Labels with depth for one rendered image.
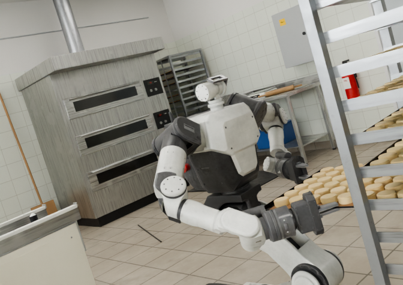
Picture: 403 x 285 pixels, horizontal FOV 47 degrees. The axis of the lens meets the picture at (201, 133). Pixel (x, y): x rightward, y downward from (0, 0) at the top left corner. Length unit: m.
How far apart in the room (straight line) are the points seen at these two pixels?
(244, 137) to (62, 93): 4.02
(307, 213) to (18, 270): 1.06
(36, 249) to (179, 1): 6.21
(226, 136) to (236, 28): 5.26
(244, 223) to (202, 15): 6.17
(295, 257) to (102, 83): 4.43
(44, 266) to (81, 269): 0.16
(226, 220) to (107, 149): 4.47
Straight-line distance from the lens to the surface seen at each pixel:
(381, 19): 1.18
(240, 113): 1.74
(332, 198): 1.40
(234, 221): 1.30
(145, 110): 6.05
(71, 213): 1.94
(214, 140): 1.65
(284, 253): 1.75
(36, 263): 1.88
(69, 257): 1.94
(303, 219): 1.34
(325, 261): 1.74
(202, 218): 1.35
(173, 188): 1.38
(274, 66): 6.50
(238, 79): 6.99
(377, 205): 1.30
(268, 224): 1.31
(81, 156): 5.52
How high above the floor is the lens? 1.19
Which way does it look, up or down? 5 degrees down
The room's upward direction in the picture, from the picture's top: 17 degrees counter-clockwise
